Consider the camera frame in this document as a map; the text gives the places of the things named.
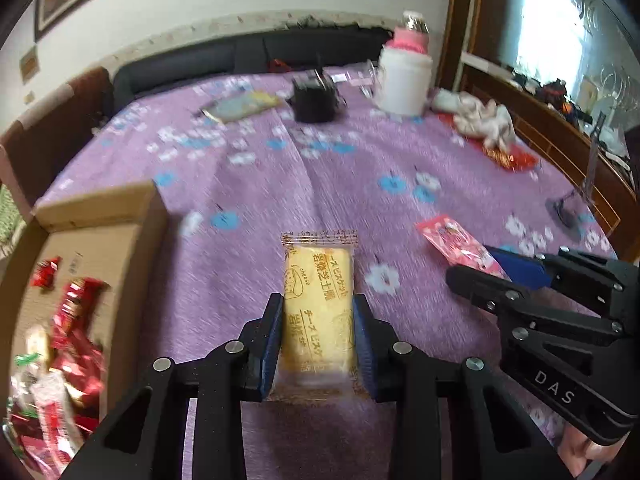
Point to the wall plaque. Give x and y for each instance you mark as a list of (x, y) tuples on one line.
[(29, 62)]

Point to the black sofa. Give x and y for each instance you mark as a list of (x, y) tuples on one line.
[(200, 60)]

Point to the wooden cabinet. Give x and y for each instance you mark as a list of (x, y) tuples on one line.
[(500, 35)]

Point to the yellow biscuit packet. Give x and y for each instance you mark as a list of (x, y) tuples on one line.
[(320, 310)]

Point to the cardboard box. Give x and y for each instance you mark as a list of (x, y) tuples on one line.
[(125, 240)]

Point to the purple floral tablecloth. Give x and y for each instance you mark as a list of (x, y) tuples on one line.
[(300, 180)]

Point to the pink packet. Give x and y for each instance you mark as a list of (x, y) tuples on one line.
[(450, 242)]

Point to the person's right hand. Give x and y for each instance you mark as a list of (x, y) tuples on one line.
[(580, 455)]

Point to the green patterned blanket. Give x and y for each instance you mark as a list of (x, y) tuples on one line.
[(7, 215)]

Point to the brown armchair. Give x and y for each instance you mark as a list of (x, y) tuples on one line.
[(55, 125)]

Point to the white red-print packet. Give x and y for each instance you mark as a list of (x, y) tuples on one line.
[(52, 410)]

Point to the white plastic jar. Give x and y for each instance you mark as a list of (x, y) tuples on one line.
[(402, 82)]

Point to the white gloves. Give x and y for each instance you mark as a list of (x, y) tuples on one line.
[(480, 120)]

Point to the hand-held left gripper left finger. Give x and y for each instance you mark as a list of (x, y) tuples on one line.
[(272, 345)]

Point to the light switch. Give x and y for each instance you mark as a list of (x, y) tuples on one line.
[(30, 96)]

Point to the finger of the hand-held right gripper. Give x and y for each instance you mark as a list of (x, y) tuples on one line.
[(520, 267), (480, 290)]

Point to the thin booklet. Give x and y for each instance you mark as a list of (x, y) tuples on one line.
[(240, 105)]

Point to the black tripod stand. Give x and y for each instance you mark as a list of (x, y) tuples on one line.
[(575, 200)]

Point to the black orange device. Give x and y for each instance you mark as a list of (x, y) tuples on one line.
[(555, 94)]

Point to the small red object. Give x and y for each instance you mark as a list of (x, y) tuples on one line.
[(277, 65)]

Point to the pink sleeved bottle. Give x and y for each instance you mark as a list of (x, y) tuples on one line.
[(412, 35)]

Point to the red plastic bag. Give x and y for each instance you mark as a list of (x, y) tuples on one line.
[(510, 157)]

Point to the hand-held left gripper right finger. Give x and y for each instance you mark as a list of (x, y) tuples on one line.
[(364, 355)]

